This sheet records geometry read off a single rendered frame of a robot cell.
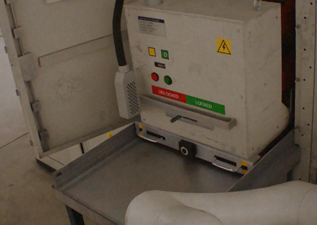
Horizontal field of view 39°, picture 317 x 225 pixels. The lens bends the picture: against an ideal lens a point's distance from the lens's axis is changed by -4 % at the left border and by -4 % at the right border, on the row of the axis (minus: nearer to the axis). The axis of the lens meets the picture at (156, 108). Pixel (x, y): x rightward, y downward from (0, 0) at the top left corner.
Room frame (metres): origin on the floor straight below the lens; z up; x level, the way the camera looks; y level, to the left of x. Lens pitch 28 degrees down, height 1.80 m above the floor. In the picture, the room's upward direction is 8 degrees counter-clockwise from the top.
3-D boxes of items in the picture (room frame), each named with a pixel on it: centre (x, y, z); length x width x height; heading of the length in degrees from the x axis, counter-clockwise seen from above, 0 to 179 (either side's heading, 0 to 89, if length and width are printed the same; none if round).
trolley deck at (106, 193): (1.36, -0.05, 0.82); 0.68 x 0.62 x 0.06; 134
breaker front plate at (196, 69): (1.41, -0.10, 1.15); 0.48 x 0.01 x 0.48; 44
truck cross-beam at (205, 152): (1.42, -0.12, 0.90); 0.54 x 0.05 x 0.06; 44
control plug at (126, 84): (1.51, 0.09, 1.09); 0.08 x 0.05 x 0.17; 134
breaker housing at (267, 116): (1.59, -0.29, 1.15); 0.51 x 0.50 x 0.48; 134
